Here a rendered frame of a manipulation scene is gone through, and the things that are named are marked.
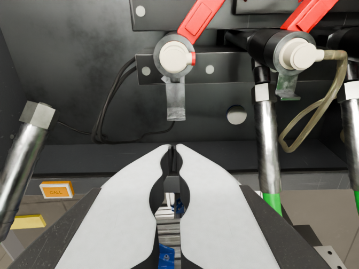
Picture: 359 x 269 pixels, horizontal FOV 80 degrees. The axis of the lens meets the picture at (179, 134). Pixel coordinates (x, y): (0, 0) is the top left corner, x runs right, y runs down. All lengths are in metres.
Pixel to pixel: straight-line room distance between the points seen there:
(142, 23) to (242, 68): 0.13
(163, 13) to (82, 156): 0.33
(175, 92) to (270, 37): 0.08
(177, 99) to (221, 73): 0.13
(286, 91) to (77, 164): 0.39
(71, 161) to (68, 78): 0.16
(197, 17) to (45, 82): 0.39
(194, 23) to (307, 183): 0.36
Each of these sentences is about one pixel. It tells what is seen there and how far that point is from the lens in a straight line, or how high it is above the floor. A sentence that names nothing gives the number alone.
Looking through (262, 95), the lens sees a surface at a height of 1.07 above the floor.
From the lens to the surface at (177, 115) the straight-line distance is 0.16.
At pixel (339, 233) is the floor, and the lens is 2.47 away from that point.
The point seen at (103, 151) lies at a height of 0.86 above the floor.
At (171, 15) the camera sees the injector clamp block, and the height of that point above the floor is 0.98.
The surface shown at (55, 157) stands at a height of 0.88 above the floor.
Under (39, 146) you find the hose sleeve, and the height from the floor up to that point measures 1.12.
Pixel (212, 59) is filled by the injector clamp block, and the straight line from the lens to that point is 0.28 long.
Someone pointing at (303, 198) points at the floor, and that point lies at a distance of 2.00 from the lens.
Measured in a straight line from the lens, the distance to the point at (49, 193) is 0.46.
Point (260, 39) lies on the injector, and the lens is 0.20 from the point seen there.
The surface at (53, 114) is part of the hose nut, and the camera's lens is 0.18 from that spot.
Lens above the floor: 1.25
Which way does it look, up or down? 62 degrees down
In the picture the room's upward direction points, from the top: 180 degrees clockwise
